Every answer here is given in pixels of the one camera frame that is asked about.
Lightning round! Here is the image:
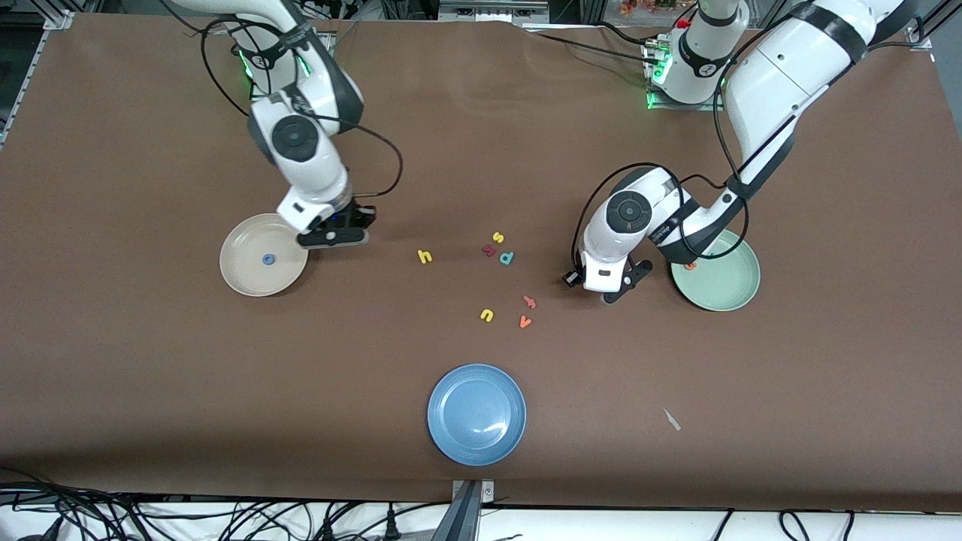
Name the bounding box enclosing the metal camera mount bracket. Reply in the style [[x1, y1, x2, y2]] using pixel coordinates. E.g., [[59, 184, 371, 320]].
[[432, 479, 495, 541]]

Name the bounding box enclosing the beige round plate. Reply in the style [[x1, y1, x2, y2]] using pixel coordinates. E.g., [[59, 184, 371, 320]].
[[219, 213, 310, 298]]

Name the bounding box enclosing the pale green round plate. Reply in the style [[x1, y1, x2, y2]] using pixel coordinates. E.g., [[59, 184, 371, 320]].
[[670, 229, 761, 312]]

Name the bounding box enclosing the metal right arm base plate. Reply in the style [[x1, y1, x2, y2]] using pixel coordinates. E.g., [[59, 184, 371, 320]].
[[250, 30, 335, 102]]

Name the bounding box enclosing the brown table cover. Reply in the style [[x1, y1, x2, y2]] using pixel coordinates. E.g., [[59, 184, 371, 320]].
[[0, 14, 962, 513]]

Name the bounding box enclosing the aluminium frame rail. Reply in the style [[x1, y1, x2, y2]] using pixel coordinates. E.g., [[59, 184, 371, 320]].
[[906, 0, 962, 52], [0, 9, 76, 151]]

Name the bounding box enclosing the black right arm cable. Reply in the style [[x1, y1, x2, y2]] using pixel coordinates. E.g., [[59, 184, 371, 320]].
[[201, 19, 256, 117], [349, 124, 404, 198]]

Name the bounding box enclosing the blue round plate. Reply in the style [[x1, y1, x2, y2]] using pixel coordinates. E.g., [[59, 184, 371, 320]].
[[427, 364, 527, 467]]

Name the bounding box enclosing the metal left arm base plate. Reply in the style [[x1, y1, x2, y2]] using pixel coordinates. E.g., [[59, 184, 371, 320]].
[[645, 38, 726, 112]]

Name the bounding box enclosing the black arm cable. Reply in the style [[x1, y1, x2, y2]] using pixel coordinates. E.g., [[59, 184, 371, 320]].
[[571, 162, 750, 273], [349, 124, 404, 198], [201, 19, 256, 117]]

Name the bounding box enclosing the black table cable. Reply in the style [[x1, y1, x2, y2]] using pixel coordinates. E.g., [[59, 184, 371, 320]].
[[594, 21, 662, 46], [522, 29, 651, 59]]

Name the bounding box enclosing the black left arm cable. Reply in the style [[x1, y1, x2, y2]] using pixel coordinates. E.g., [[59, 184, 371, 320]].
[[571, 162, 750, 273]]

